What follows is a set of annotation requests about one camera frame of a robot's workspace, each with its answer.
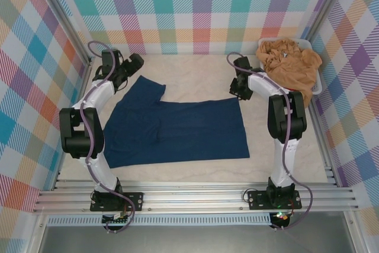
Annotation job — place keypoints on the navy blue t-shirt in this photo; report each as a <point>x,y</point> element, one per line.
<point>192,131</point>

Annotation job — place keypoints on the aluminium mounting rail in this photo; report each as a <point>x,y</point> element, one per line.
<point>192,199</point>

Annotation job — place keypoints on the red t-shirt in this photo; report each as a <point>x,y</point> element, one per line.
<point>290,89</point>

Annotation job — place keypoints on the tan t-shirt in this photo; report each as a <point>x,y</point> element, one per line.
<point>290,66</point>

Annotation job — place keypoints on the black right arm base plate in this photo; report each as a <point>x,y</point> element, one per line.
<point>257,199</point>

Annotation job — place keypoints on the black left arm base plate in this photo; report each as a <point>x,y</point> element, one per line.
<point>134,201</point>

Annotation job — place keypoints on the white plastic basket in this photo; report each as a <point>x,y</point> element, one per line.
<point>317,88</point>

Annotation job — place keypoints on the aluminium frame post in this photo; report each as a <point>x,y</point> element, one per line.
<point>328,1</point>
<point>59,13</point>

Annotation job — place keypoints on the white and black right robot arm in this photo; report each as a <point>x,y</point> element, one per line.
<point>284,158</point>

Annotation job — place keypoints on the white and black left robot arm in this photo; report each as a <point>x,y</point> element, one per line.
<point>97,96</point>

